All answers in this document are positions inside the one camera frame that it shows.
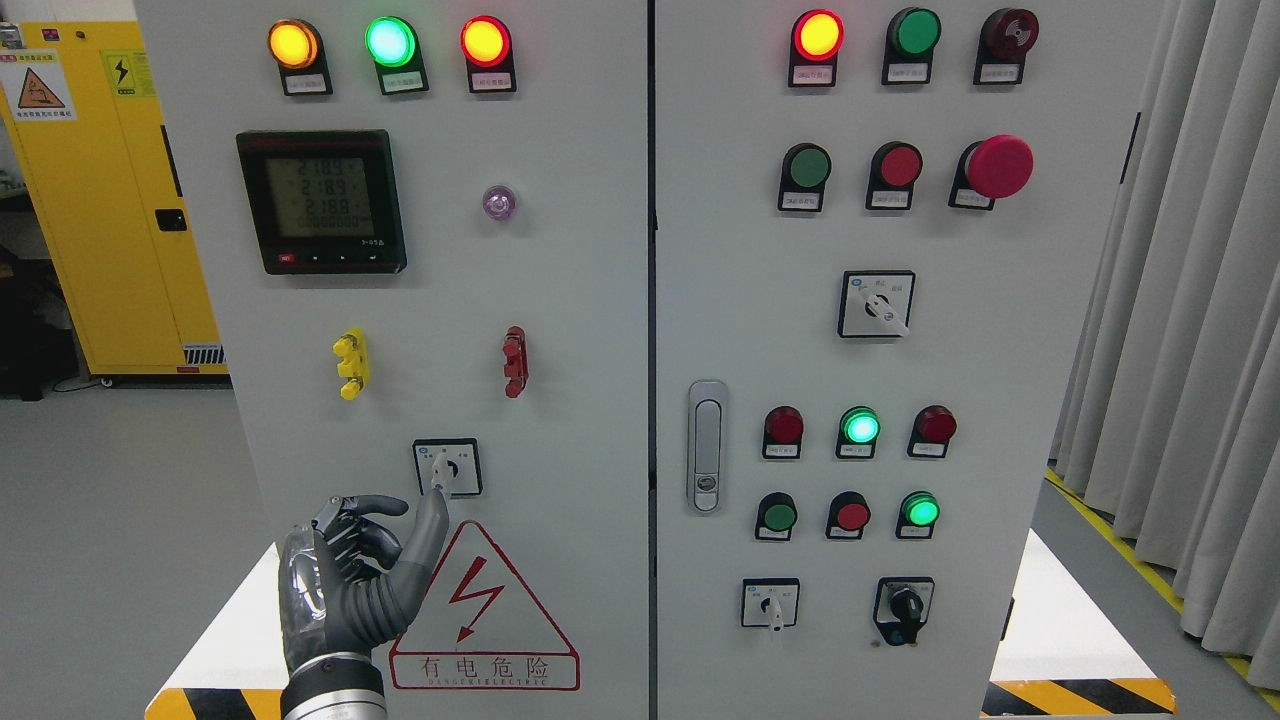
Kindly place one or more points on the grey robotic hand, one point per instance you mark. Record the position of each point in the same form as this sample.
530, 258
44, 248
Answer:
347, 585

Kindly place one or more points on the green push button upper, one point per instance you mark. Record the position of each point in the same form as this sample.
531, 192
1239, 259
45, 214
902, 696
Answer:
805, 169

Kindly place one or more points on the green indicator top right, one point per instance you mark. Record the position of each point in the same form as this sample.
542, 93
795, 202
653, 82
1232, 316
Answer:
911, 37

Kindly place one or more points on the red terminal connector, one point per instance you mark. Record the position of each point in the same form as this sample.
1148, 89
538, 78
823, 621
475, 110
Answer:
516, 361

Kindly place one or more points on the red push button upper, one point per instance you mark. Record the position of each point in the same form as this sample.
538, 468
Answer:
894, 170

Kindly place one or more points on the yellow safety storage cabinet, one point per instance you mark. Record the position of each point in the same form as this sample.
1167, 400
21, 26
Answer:
80, 103

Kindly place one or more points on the black knob selector switch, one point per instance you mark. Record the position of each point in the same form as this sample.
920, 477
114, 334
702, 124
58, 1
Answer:
902, 608

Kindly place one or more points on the red-orange indicator door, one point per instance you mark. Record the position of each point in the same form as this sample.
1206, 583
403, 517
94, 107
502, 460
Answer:
489, 56
816, 38

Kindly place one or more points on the red push button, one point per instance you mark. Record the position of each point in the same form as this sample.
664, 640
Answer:
848, 516
894, 170

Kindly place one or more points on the grey electrical control cabinet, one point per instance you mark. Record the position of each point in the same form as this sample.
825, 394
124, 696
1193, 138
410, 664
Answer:
644, 143

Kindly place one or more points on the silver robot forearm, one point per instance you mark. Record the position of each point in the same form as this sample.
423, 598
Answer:
342, 685

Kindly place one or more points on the dark red buzzer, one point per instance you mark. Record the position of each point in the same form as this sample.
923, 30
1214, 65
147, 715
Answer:
1004, 42

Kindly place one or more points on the yellow terminal connector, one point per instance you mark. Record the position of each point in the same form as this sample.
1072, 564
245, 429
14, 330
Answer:
353, 366

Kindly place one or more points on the white rotary light switch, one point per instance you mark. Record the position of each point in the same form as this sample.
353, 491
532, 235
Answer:
451, 464

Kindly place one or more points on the white rotary selector lower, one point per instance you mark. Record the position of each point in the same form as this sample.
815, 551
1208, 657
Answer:
769, 603

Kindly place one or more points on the dark red indicator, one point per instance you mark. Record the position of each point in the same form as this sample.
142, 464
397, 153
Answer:
931, 433
782, 436

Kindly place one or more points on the red-orange indicator right door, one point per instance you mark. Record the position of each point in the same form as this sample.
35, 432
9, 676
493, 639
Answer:
816, 38

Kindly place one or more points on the small clear lamp bulb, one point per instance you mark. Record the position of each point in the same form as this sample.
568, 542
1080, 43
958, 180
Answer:
500, 203

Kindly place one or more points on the green lit push button lower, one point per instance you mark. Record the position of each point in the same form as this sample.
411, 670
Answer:
918, 514

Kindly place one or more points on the dark red indicator right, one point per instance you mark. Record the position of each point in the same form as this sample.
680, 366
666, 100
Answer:
931, 433

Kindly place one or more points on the grey curtain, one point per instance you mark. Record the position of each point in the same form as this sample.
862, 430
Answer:
1171, 420

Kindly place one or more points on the black digital power meter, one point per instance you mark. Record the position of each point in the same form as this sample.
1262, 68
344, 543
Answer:
323, 202

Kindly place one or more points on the red emergency stop mushroom button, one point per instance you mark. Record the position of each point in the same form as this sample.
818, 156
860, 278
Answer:
991, 169

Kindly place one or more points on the red electric danger sticker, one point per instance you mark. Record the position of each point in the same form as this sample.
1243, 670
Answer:
480, 628

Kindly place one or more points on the green lit indicator top left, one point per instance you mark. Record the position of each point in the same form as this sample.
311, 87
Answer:
394, 48

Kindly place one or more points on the dark red indicator left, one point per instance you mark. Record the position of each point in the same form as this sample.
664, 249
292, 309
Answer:
782, 436

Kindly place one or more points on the red push button lower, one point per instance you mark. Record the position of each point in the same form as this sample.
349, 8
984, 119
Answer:
848, 516

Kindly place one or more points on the white rotary selector upper right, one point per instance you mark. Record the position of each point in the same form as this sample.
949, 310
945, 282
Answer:
875, 305

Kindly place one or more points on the red-orange indicator left door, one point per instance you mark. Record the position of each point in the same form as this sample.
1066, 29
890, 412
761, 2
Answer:
489, 56

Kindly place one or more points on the white rotary selector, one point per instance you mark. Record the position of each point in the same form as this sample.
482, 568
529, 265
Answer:
769, 603
875, 305

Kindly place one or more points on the amber indicator light top left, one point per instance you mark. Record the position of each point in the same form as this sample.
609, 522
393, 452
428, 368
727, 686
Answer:
299, 53

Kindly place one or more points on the green lit indicator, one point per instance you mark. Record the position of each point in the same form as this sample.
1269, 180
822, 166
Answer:
394, 48
858, 433

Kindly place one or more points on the grey cabinet door handle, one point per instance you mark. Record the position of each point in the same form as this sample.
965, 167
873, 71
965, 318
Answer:
706, 402

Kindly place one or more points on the green lit indicator middle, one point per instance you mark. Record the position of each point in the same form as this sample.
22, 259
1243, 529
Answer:
858, 433

